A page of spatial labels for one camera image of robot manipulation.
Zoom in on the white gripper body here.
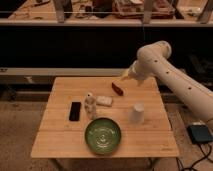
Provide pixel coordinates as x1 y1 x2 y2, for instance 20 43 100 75
128 61 147 81

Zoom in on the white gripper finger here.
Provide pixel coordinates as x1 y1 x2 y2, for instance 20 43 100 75
121 71 130 81
137 80 144 86

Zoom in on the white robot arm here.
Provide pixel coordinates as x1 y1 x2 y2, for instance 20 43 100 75
122 41 213 129

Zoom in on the dark red oblong object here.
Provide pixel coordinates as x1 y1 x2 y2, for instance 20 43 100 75
112 83 124 96

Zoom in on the wooden folding table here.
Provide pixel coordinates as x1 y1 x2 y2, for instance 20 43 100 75
31 77 179 159

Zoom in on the white upside-down cup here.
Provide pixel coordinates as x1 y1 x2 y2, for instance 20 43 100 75
129 103 144 123

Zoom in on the white rectangular sponge block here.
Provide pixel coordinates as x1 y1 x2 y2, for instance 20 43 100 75
96 96 113 107

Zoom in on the black smartphone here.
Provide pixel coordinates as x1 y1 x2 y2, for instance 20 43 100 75
69 102 81 121

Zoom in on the green ceramic bowl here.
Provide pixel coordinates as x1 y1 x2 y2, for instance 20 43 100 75
84 118 121 155

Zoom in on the long wooden workbench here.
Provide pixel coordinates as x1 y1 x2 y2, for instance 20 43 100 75
0 0 213 27

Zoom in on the black floor cable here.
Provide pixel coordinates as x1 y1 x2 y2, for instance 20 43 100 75
175 142 213 171

